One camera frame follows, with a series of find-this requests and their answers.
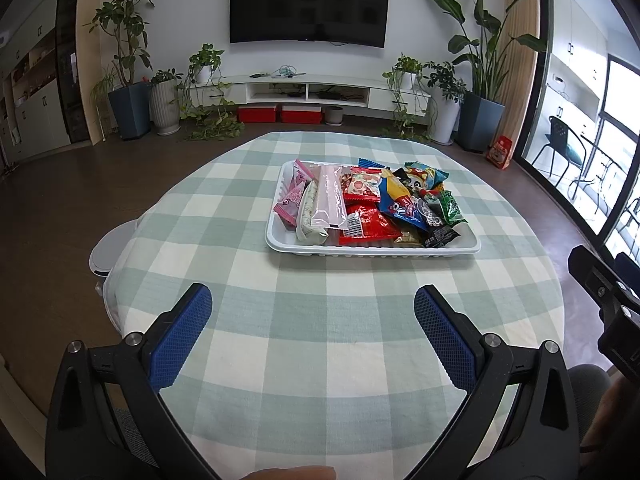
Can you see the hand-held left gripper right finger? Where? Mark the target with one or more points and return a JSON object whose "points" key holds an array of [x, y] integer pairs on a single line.
{"points": [[445, 340]]}

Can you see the black device in cabinet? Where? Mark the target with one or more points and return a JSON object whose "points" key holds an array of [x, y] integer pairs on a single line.
{"points": [[329, 94]]}

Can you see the beige curtain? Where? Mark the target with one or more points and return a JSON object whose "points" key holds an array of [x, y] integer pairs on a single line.
{"points": [[520, 25]]}

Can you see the red bag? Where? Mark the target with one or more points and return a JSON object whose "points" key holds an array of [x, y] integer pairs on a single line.
{"points": [[500, 152]]}

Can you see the green snack packet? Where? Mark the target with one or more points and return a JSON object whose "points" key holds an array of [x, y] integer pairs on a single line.
{"points": [[450, 207]]}

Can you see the trailing plant in white pot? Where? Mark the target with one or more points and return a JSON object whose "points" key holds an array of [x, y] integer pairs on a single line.
{"points": [[409, 80], [204, 74]]}

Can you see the pale pink translucent packet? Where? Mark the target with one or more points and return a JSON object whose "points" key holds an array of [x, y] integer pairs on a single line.
{"points": [[330, 195]]}

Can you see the black wall television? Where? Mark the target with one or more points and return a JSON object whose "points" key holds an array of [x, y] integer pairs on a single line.
{"points": [[310, 5]]}

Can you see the dark brown snack packet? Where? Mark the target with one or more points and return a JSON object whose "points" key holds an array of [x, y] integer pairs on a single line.
{"points": [[440, 237]]}

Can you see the white balcony cabinets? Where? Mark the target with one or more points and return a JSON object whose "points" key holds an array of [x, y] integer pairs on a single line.
{"points": [[575, 25]]}

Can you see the grey empty flower pot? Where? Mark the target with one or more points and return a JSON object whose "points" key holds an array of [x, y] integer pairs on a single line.
{"points": [[334, 116]]}

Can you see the red snack packet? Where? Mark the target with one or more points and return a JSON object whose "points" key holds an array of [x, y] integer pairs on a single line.
{"points": [[375, 225]]}

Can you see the tall plant in grey-blue pot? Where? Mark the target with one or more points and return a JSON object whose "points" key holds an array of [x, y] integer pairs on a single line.
{"points": [[129, 110]]}

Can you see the large-leaf plant in blue pot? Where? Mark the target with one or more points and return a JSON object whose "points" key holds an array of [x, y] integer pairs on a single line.
{"points": [[480, 120]]}

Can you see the person's right hand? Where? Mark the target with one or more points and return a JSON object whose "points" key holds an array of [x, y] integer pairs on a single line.
{"points": [[617, 410]]}

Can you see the wall cabinet unit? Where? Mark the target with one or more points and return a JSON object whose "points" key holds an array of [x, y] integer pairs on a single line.
{"points": [[35, 105]]}

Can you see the red white fruit-print packet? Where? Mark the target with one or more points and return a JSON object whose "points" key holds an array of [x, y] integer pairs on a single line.
{"points": [[362, 185]]}

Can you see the gold foil snack packet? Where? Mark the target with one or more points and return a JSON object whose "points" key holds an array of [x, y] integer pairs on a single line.
{"points": [[407, 240]]}

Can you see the black balcony chair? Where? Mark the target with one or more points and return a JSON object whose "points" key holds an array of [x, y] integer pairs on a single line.
{"points": [[632, 210], [557, 135]]}

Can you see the bushy plant in tall white pot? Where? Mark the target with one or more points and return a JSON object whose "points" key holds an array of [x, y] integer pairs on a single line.
{"points": [[445, 120]]}

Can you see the pink cartoon snack packet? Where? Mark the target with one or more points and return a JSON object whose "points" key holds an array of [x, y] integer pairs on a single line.
{"points": [[292, 200]]}

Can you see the white television cabinet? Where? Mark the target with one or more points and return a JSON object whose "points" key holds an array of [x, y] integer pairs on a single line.
{"points": [[382, 99]]}

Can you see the glass balcony table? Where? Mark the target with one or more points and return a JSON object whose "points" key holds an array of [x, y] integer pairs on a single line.
{"points": [[607, 157]]}

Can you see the person's left hand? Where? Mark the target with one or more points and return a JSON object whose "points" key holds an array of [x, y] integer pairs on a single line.
{"points": [[300, 474]]}

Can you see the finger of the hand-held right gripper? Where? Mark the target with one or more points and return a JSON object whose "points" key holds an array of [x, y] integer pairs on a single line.
{"points": [[631, 272], [595, 280]]}

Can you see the plant in white ribbed pot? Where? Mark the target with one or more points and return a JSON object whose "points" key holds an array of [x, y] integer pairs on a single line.
{"points": [[165, 107]]}

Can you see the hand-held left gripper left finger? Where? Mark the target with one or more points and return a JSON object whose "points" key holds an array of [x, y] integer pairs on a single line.
{"points": [[182, 340]]}

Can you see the blue and yellow snack packet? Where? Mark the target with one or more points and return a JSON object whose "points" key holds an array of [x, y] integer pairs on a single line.
{"points": [[397, 200]]}

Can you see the white plastic tray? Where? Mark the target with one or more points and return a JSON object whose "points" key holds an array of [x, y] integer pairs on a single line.
{"points": [[370, 251]]}

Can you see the long grey-white packet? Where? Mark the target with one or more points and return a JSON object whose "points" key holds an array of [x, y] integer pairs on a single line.
{"points": [[307, 220]]}

